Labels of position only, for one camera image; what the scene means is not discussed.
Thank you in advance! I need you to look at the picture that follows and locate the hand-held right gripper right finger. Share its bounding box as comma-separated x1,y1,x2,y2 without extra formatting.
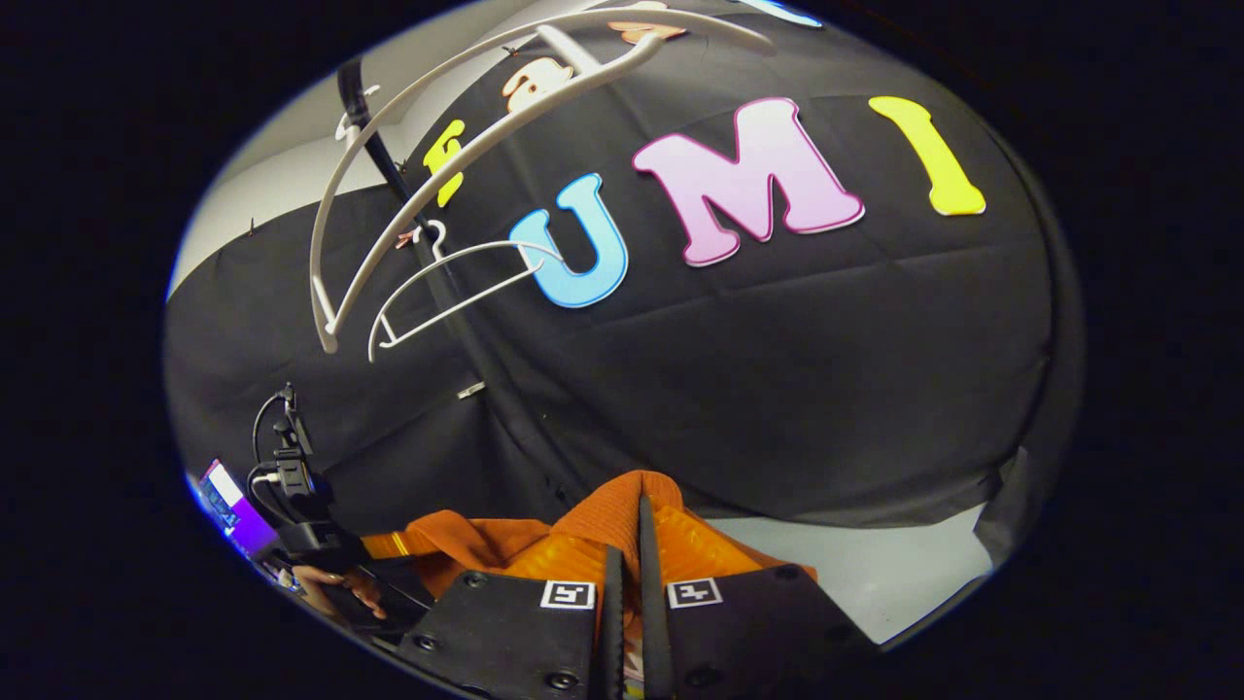
637,491,881,700

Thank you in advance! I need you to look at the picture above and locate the white plastic clothes hanger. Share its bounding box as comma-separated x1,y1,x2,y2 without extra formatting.
367,219,567,364
309,3,776,356

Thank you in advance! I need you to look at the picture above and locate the black clothes rail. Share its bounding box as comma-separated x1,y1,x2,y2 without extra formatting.
335,58,497,390

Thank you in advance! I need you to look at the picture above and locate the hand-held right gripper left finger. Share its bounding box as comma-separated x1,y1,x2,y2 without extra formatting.
394,530,625,700

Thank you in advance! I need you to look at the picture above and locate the black backdrop cloth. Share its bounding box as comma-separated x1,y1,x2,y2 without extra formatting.
163,0,1085,531

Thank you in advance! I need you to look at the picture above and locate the orange corduroy jacket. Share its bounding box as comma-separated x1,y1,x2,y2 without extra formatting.
364,470,817,682

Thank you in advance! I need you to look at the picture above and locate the purple lit screen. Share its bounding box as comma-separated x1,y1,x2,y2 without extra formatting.
190,457,283,560

